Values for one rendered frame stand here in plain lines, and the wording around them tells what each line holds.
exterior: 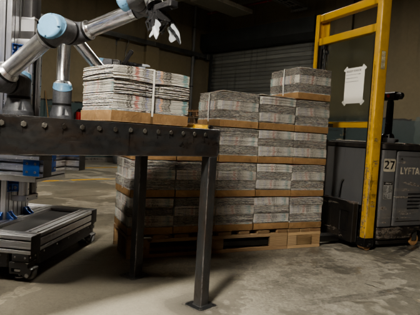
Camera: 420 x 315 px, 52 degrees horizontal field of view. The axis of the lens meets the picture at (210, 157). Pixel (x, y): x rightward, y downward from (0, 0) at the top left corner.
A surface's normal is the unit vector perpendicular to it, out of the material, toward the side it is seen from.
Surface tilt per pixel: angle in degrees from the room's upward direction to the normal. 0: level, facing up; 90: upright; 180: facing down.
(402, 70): 90
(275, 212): 90
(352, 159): 90
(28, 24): 90
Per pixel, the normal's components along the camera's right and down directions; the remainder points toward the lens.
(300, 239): 0.41, 0.07
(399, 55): -0.70, 0.00
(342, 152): -0.91, -0.04
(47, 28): -0.23, -0.04
